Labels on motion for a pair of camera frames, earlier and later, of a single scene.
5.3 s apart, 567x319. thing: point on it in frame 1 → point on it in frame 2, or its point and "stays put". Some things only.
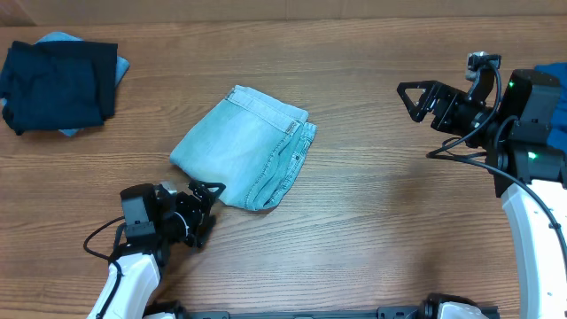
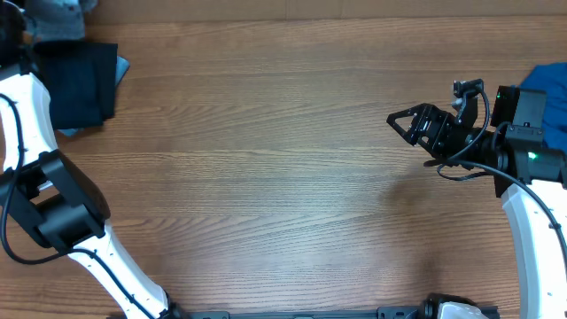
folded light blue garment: (122, 67) stays put
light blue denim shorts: (251, 142) → (55, 19)
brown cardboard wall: (80, 12) stays put
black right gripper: (438, 106) → (441, 133)
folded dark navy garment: (58, 85) stays put
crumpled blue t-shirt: (556, 133) stays put
